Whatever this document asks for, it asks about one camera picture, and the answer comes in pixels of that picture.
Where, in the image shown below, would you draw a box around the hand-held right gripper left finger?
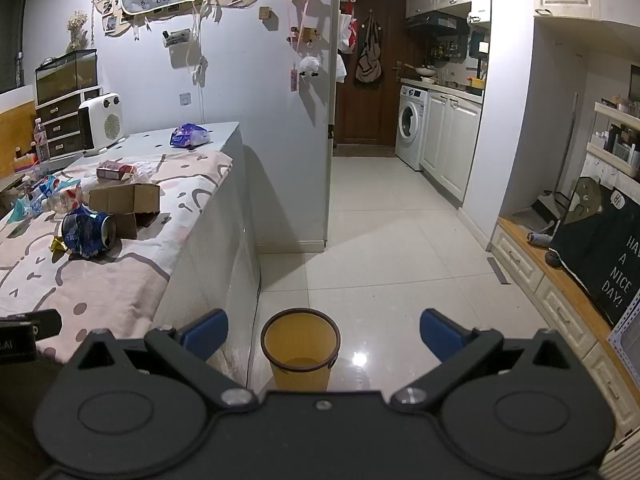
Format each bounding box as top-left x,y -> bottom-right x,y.
75,309 -> 257,408

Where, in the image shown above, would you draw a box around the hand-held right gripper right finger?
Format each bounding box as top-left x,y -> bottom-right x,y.
390,309 -> 571,408

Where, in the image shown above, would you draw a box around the yellow plastic waste bin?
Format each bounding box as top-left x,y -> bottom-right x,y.
260,308 -> 342,391

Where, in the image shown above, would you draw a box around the brown cardboard box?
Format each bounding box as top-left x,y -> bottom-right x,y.
87,182 -> 162,240

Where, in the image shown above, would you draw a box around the red paper box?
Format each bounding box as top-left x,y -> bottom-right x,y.
96,161 -> 136,181

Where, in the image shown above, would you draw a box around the crushed blue drink can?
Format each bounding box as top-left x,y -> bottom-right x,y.
61,207 -> 117,260

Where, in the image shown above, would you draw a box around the wooden bench with drawers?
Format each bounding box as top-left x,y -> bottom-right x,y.
490,215 -> 640,441

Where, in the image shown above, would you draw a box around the light blue wrapper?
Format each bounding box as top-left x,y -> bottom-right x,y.
7,196 -> 38,222

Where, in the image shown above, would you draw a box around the crushed clear plastic bottle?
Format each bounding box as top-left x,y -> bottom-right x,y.
40,185 -> 88,216

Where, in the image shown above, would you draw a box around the blue white plastic packet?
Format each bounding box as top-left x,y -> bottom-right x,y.
35,175 -> 63,201

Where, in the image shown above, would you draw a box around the black printed cushion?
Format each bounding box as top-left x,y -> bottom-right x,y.
547,176 -> 640,328

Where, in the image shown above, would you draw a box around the white kitchen base cabinets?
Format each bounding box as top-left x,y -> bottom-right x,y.
420,91 -> 483,206

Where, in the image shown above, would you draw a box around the clear water bottle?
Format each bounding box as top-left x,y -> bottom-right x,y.
32,117 -> 51,163

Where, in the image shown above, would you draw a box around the purple snack bag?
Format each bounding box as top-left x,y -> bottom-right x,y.
170,123 -> 210,148

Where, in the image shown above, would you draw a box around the brown doormat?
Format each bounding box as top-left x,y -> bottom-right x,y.
332,144 -> 397,158

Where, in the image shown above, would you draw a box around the dark drawer cabinet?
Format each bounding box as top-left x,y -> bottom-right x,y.
35,87 -> 103,161

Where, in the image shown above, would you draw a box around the white washing machine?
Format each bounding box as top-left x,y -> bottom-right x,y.
395,85 -> 431,171

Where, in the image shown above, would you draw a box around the white fan heater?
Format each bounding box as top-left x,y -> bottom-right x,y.
77,92 -> 127,157

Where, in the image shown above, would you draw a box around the brown wooden door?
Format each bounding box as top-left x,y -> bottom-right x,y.
334,0 -> 408,146

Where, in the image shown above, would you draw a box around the glass tank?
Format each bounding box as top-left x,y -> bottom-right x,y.
34,49 -> 98,106

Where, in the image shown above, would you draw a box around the shelf with bottles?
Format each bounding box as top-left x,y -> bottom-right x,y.
586,95 -> 640,181

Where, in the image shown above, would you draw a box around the brown hanging bag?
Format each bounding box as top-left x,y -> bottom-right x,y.
355,12 -> 383,85

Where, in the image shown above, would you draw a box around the dark window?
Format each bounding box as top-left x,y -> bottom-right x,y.
0,0 -> 26,93

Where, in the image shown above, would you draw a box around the dried flower bunch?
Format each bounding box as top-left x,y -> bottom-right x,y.
67,10 -> 90,51

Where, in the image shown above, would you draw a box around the black range hood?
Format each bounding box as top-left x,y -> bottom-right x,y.
405,10 -> 471,31

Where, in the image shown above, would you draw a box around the white hanging plastic bag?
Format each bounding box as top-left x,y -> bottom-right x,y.
336,10 -> 358,83

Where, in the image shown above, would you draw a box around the black power cable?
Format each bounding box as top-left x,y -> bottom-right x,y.
245,280 -> 263,391

